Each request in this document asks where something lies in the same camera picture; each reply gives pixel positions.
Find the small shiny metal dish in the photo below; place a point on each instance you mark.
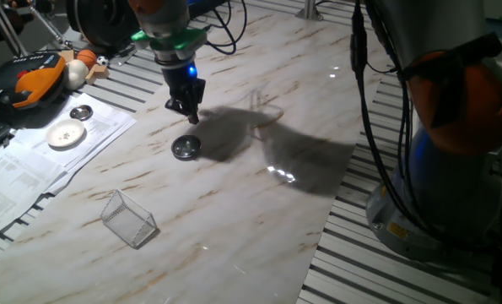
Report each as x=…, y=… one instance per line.
x=81, y=112

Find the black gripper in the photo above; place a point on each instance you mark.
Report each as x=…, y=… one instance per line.
x=183, y=84

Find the silver orange robot arm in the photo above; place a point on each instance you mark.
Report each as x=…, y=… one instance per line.
x=444, y=84

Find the slanted metal rod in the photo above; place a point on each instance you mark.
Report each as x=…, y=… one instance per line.
x=50, y=27
x=8, y=29

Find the orange black teach pendant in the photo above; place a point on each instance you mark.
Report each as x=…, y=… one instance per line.
x=27, y=82

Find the aluminium frame post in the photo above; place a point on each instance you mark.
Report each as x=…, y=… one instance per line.
x=309, y=10

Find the clear plastic box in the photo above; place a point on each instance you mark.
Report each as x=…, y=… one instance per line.
x=128, y=219

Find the white ceramic dish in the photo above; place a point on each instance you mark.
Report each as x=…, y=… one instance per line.
x=65, y=133

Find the marble pattern board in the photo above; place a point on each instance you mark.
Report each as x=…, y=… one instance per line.
x=233, y=211

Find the black filament spool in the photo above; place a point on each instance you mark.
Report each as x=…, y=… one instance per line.
x=103, y=21

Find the printed paper sheets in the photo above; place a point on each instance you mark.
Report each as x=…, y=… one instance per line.
x=14, y=181

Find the round metal plate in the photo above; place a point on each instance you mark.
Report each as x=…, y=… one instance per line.
x=186, y=148

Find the orange toy basketball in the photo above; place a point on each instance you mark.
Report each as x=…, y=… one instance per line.
x=87, y=58

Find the mini soccer ball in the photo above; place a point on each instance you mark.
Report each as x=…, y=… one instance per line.
x=102, y=61

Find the light wooden block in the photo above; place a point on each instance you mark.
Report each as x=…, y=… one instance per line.
x=96, y=74
x=67, y=55

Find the white egg shaped ball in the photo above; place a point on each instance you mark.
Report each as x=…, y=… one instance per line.
x=76, y=74

